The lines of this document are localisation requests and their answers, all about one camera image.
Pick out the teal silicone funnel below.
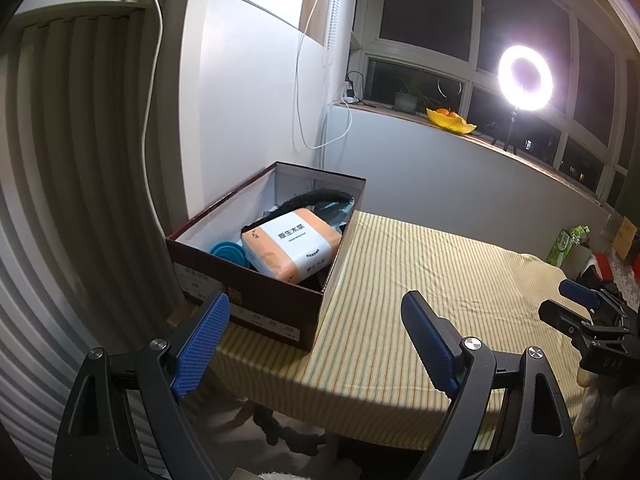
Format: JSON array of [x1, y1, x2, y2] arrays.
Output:
[[209, 242, 250, 268]]

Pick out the orange white tissue pack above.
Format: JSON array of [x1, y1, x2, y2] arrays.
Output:
[[241, 208, 342, 284]]

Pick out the gloved right hand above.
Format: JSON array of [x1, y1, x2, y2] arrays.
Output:
[[574, 368, 639, 458]]

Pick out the pile of clothes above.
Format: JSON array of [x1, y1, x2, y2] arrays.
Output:
[[576, 252, 616, 290]]

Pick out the green white paper bag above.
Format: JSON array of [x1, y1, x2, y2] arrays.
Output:
[[544, 226, 590, 268]]

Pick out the brown cardboard box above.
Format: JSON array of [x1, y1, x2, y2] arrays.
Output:
[[612, 217, 639, 260]]

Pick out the white radiator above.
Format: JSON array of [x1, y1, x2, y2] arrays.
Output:
[[1, 0, 186, 479]]

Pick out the yellow fruit bowl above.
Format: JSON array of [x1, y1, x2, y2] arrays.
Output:
[[426, 108, 476, 134]]

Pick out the dark red cardboard box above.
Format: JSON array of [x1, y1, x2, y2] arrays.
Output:
[[166, 162, 366, 351]]

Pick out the potted plant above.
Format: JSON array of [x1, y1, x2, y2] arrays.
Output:
[[394, 72, 427, 115]]

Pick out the ring light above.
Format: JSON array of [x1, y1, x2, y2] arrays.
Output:
[[498, 44, 554, 112]]

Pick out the white cable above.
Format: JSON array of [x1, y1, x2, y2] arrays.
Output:
[[134, 0, 354, 241]]

